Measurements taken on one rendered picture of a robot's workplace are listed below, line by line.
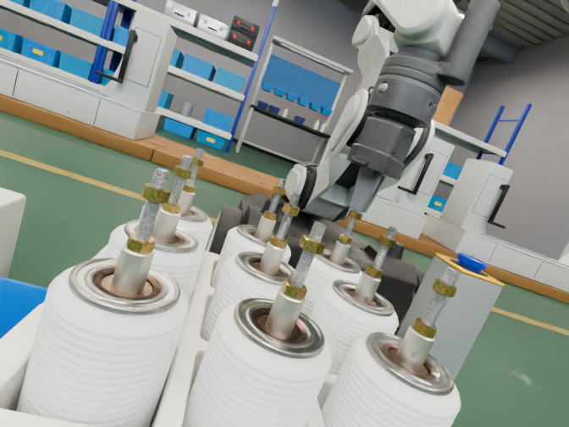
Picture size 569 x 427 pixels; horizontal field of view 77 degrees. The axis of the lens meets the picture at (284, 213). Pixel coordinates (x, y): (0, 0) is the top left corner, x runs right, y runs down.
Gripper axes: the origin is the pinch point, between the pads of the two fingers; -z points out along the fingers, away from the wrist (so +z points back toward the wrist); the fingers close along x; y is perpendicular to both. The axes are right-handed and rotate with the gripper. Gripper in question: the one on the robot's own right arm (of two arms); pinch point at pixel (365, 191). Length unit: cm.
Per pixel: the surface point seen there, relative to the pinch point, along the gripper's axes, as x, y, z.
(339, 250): -1.1, -0.2, -9.3
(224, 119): 320, 320, 3
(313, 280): -4.7, 0.4, -13.9
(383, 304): -8.1, -10.0, -10.9
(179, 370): -28.3, -0.3, -18.4
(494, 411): 43, -33, -36
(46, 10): 166, 495, 47
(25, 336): -36.1, 8.7, -18.4
